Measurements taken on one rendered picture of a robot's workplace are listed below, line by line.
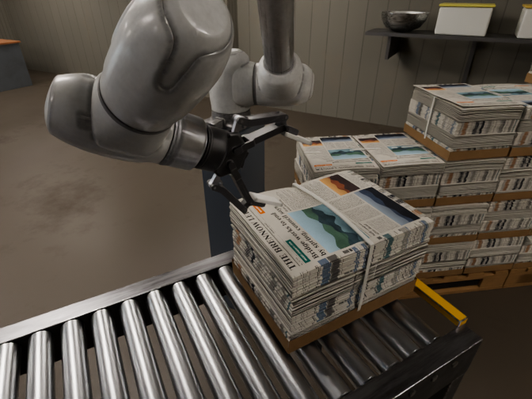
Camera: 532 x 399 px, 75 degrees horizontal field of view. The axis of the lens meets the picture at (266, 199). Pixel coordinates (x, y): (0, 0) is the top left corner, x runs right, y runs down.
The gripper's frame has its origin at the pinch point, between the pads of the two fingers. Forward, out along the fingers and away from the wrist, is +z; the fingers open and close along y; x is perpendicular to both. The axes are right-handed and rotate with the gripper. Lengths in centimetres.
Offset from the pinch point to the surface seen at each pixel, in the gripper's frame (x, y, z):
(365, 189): -2.4, -0.4, 27.3
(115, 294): -21, 48, -17
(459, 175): -27, -13, 114
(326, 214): 1.3, 6.7, 14.3
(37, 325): -20, 56, -32
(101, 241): -164, 122, 14
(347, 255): 14.7, 9.1, 9.7
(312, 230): 5.2, 9.6, 8.3
